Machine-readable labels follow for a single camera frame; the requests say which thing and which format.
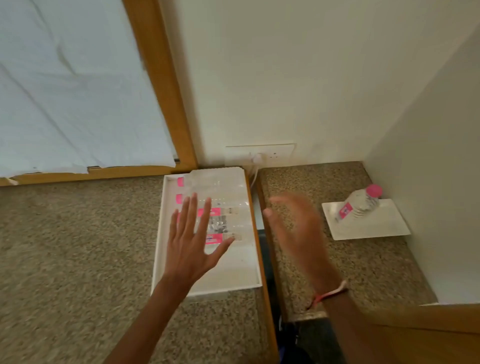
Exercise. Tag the clear pink-label water bottle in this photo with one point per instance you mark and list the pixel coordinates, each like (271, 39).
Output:
(225, 198)
(221, 212)
(213, 179)
(225, 237)

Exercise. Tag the wooden panel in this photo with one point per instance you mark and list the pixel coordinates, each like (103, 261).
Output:
(431, 333)

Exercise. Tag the small white square tray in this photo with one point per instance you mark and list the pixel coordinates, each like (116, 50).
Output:
(378, 225)

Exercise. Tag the person's right hand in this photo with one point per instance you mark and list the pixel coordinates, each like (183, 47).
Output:
(303, 247)

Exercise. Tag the person's left little finger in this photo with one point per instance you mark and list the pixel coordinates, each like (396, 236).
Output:
(173, 227)

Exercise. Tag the person's left thumb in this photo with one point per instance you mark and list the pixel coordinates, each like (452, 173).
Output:
(222, 249)

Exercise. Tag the pink-capped clear water bottle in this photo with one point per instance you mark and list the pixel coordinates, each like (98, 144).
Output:
(358, 204)

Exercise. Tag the white plug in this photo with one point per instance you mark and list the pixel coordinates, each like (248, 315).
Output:
(258, 158)

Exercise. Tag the person's left middle finger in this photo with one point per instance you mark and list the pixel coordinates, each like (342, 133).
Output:
(192, 217)

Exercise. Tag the white paper sheet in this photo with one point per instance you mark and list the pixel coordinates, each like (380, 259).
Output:
(75, 86)

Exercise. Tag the person's left forearm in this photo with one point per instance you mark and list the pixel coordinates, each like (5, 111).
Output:
(150, 322)

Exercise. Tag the wooden frame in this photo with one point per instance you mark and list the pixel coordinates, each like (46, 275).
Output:
(165, 93)

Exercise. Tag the red and white wrist thread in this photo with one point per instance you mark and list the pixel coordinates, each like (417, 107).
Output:
(330, 292)

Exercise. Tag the white wall socket plate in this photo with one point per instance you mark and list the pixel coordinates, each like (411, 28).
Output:
(279, 150)

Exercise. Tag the person's right fingers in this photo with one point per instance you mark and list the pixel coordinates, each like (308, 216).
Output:
(285, 215)

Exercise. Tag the large white rectangular tray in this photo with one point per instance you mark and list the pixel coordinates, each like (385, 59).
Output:
(240, 262)

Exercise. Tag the person's left hand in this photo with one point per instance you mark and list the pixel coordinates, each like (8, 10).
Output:
(185, 255)

